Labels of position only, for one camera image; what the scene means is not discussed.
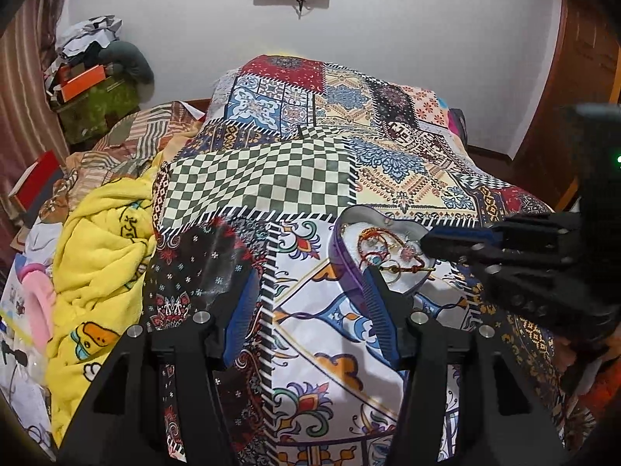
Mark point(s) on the yellow cartoon fleece blanket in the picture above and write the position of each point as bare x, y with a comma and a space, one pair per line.
102, 262

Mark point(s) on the red and white box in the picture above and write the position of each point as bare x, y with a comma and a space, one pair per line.
36, 182

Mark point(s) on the orange box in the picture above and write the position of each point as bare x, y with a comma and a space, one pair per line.
82, 82

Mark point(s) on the white cartoon bedding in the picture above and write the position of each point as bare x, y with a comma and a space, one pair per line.
19, 388

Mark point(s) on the brown wooden door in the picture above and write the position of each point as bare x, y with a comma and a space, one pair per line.
577, 82

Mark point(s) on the black bag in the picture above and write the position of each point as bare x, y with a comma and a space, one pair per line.
458, 125

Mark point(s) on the heart-shaped purple tin box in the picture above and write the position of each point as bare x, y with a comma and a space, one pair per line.
344, 262

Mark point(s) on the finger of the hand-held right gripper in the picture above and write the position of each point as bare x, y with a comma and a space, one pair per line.
451, 252
465, 234

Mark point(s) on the pile of clothes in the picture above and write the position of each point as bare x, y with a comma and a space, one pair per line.
82, 41

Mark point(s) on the pink plush toy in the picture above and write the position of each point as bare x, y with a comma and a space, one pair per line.
39, 301

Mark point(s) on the striped brown quilt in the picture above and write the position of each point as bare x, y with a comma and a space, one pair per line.
136, 131

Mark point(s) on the striped brown curtain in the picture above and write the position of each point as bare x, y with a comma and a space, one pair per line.
24, 82

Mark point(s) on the patchwork printed blanket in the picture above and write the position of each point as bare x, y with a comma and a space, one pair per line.
291, 179

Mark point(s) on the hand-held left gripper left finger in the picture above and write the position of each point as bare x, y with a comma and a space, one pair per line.
240, 310

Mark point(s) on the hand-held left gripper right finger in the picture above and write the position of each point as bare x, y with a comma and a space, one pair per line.
383, 310

